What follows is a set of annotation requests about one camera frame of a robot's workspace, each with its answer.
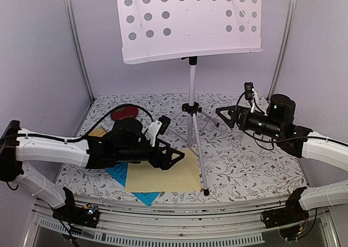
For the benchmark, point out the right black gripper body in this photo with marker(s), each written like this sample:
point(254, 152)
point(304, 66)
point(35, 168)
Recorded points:
point(270, 128)

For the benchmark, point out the blue paper sheet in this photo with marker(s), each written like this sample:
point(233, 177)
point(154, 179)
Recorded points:
point(119, 174)

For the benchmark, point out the woven bamboo tray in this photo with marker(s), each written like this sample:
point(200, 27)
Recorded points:
point(99, 132)

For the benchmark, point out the front aluminium rail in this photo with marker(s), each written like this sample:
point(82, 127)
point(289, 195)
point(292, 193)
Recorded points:
point(191, 224)

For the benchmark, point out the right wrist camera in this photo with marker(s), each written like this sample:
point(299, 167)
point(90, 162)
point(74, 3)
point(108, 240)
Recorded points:
point(250, 95)

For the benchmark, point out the aluminium frame post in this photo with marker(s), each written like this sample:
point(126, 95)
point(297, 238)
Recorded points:
point(78, 49)
point(283, 47)

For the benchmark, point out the silver tripod music stand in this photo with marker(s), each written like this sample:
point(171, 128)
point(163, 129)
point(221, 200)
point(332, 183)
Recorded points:
point(156, 30)

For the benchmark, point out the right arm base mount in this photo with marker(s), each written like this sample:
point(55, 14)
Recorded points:
point(291, 213)

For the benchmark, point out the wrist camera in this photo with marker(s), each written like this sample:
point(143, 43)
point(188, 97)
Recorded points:
point(157, 127)
point(250, 95)

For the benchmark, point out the yellow sheet music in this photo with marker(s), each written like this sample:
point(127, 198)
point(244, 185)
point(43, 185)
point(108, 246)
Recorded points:
point(184, 176)

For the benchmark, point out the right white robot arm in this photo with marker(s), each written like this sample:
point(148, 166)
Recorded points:
point(301, 142)

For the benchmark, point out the floral table mat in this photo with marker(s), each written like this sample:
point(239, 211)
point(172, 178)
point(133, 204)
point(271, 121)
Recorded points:
point(234, 172)

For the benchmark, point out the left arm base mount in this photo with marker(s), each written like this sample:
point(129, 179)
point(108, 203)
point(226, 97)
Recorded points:
point(87, 216)

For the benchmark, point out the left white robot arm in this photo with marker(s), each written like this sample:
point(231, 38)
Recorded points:
point(19, 147)

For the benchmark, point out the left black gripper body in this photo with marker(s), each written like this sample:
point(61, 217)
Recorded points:
point(131, 155)

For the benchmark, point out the left aluminium frame post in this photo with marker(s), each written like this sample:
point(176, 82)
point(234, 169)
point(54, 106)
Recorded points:
point(78, 49)

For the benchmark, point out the right aluminium frame post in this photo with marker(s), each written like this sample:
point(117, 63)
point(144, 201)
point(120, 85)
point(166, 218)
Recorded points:
point(283, 47)

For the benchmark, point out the red floral plate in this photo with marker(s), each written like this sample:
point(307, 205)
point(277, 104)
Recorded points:
point(124, 112)

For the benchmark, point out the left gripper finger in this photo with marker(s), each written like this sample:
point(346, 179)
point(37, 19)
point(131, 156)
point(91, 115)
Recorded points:
point(171, 157)
point(162, 146)

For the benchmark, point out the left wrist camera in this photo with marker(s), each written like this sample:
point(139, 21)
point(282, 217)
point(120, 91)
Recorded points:
point(157, 127)

